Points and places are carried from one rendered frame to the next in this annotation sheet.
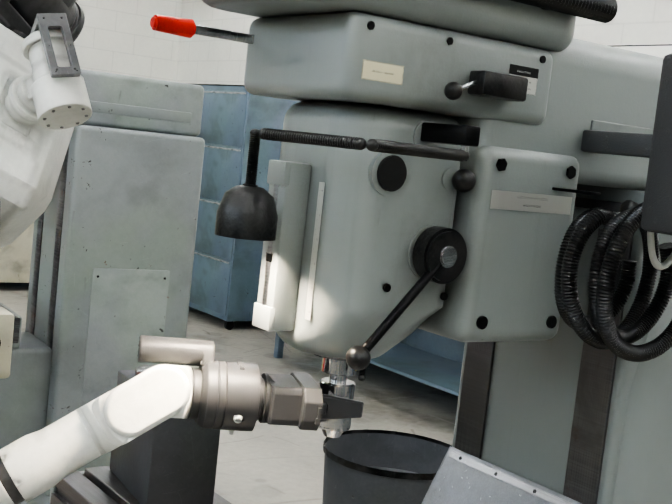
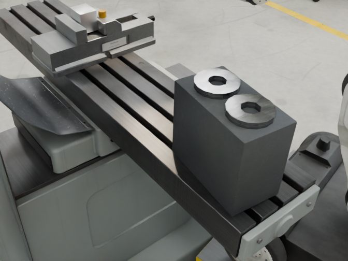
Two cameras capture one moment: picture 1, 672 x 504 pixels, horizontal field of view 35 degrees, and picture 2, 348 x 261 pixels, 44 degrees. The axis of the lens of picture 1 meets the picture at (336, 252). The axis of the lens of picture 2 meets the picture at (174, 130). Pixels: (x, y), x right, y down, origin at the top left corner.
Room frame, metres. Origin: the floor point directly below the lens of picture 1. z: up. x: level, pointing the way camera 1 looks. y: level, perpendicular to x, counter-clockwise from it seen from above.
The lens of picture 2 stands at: (2.47, 0.11, 1.59)
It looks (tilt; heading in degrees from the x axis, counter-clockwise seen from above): 39 degrees down; 176
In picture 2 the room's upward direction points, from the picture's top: 2 degrees clockwise
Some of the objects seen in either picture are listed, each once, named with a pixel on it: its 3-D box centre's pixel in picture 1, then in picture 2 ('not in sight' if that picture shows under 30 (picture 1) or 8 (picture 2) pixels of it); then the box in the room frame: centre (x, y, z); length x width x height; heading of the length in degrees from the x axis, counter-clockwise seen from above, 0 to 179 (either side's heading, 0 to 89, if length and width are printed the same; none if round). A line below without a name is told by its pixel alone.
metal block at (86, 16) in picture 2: not in sight; (84, 18); (1.31, -0.07, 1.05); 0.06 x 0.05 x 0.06; 36
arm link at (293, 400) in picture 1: (267, 400); not in sight; (1.36, 0.07, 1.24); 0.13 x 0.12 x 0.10; 14
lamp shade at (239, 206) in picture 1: (247, 210); not in sight; (1.24, 0.11, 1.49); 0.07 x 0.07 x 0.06
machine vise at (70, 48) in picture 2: not in sight; (95, 32); (1.29, -0.05, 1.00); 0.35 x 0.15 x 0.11; 126
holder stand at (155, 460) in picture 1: (164, 432); (227, 135); (1.82, 0.27, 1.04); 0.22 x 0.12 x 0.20; 29
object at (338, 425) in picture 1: (334, 407); not in sight; (1.38, -0.02, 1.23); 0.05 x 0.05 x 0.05
